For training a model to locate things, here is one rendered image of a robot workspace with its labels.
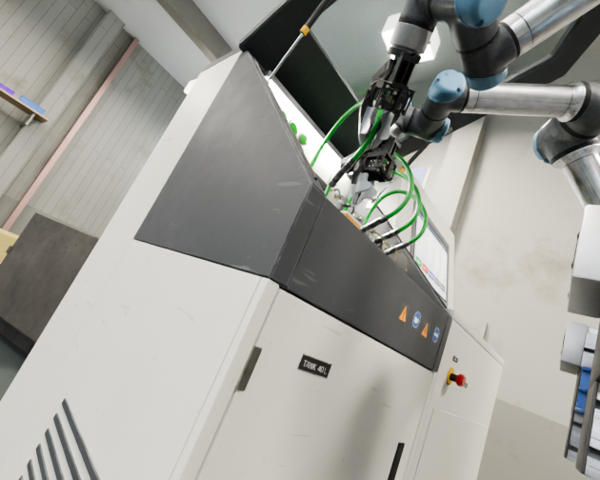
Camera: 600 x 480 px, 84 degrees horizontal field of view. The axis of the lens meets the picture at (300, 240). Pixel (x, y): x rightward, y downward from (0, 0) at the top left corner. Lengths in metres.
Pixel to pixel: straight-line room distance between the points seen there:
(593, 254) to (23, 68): 7.76
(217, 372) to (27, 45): 7.62
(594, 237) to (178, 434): 0.54
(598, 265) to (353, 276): 0.34
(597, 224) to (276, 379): 0.44
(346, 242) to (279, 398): 0.27
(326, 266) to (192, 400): 0.27
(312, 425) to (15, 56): 7.59
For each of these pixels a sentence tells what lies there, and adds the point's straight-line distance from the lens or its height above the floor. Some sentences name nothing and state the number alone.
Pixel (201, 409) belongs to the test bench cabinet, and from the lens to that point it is 0.50.
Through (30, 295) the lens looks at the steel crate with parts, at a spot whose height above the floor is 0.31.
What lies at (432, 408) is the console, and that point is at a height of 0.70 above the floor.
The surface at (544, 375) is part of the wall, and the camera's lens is 3.54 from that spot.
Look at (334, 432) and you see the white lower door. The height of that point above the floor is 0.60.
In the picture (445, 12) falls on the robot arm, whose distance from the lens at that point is 0.75.
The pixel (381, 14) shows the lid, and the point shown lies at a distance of 1.20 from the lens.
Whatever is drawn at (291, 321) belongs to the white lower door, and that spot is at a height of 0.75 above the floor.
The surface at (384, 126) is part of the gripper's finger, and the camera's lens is 0.85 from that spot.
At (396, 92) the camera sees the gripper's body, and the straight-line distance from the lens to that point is 0.78.
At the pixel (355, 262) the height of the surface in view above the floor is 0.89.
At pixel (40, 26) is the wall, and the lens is 8.05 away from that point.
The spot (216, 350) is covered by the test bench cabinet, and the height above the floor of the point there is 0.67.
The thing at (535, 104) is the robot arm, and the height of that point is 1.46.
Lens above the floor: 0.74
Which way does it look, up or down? 15 degrees up
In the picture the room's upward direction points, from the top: 24 degrees clockwise
